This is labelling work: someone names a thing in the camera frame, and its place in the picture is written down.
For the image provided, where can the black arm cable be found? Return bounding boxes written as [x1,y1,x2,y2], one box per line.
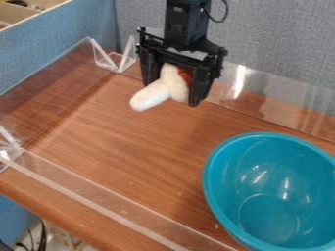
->
[200,0,230,24]

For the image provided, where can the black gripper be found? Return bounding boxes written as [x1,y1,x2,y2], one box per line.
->
[136,26,228,107]

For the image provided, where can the black floor cables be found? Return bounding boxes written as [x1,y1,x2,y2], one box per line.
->
[0,219,49,251]

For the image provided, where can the clear acrylic barrier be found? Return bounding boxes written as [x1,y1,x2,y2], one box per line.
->
[0,36,96,96]
[0,126,236,251]
[89,34,335,142]

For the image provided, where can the clear acrylic back barrier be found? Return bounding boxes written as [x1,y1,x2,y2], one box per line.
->
[89,34,335,142]

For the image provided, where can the wooden shelf box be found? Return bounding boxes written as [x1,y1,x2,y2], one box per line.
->
[0,0,73,32]

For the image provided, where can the clear acrylic left barrier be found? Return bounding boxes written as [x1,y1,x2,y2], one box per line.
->
[0,36,96,96]

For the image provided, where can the white plush mushroom red cap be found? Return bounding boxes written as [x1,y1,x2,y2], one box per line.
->
[129,63,192,112]

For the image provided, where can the blue plastic bowl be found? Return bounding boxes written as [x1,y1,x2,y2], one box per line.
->
[201,132,335,251]

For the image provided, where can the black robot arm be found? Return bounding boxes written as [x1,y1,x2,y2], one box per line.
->
[136,0,228,107]

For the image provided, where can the clear acrylic front barrier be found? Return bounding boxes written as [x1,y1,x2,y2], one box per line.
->
[0,126,236,251]

